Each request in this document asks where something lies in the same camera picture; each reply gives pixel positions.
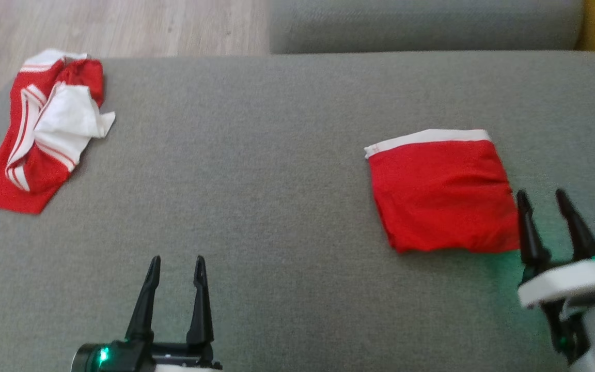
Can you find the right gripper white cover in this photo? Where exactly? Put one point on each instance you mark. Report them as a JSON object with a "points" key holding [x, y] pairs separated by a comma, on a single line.
{"points": [[566, 284]]}

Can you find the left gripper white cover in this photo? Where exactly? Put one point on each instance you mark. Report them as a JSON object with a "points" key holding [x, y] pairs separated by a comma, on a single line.
{"points": [[137, 357]]}

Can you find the red shorts with white waistband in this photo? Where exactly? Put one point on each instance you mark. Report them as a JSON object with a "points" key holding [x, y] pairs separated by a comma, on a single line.
{"points": [[442, 196]]}

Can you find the red shirt with white sleeves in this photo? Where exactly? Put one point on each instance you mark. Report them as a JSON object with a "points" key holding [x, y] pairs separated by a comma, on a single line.
{"points": [[39, 134]]}

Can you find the large grey fabric sofa seat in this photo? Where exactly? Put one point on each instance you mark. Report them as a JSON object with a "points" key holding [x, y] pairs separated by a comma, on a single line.
{"points": [[277, 206]]}

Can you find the grey sofa cushion with seam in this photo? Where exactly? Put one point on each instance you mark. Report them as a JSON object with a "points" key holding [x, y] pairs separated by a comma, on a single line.
{"points": [[421, 23]]}

